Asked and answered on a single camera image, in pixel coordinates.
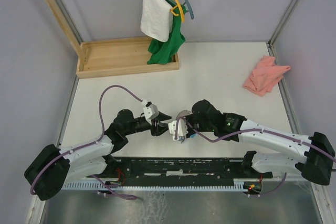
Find key with blue tag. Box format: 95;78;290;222
178;134;196;143

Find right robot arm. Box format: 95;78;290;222
182;100;335;186

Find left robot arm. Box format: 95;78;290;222
24;108;171;201

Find green garment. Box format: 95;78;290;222
147;7;185;65

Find wooden tray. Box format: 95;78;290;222
76;37;180;79

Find pink cloth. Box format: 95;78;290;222
243;56;291;97

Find white towel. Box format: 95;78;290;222
140;0;173;42

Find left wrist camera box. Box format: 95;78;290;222
141;100;159;123

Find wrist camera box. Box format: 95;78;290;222
141;100;159;123
168;119;188;142

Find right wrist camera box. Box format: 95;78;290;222
168;119;188;142

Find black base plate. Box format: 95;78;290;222
97;157;272;187

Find white slotted cable duct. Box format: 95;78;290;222
62;178;250;190

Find wooden rack post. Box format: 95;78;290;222
45;0;87;65

